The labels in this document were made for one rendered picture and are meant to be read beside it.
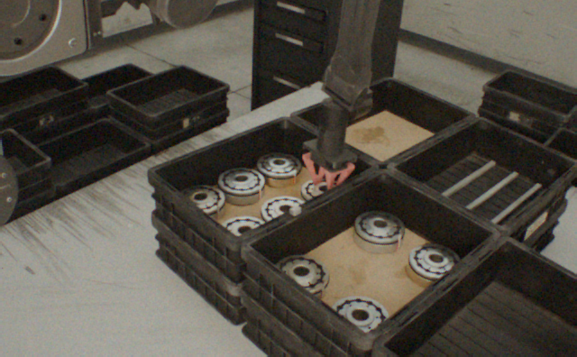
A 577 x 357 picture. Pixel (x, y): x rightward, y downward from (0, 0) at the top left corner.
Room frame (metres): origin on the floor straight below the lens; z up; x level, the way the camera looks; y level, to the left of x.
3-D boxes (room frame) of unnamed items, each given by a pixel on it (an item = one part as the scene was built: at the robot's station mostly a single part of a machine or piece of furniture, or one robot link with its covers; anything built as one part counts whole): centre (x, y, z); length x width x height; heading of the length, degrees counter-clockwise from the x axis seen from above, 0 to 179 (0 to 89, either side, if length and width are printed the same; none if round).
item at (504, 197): (1.13, -0.45, 0.87); 0.40 x 0.30 x 0.11; 135
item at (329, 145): (1.08, -0.08, 0.99); 0.10 x 0.07 x 0.07; 40
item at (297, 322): (0.85, -0.17, 0.87); 0.40 x 0.30 x 0.11; 135
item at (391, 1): (2.83, -0.15, 0.45); 0.60 x 0.45 x 0.90; 141
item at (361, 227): (0.98, -0.19, 0.86); 0.10 x 0.10 x 0.01
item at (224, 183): (1.11, 0.10, 0.86); 0.10 x 0.10 x 0.01
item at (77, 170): (1.81, 0.74, 0.31); 0.40 x 0.30 x 0.34; 141
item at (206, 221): (1.06, 0.05, 0.92); 0.40 x 0.30 x 0.02; 135
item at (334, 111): (1.09, -0.09, 1.05); 0.07 x 0.06 x 0.07; 142
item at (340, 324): (0.85, -0.17, 0.92); 0.40 x 0.30 x 0.02; 135
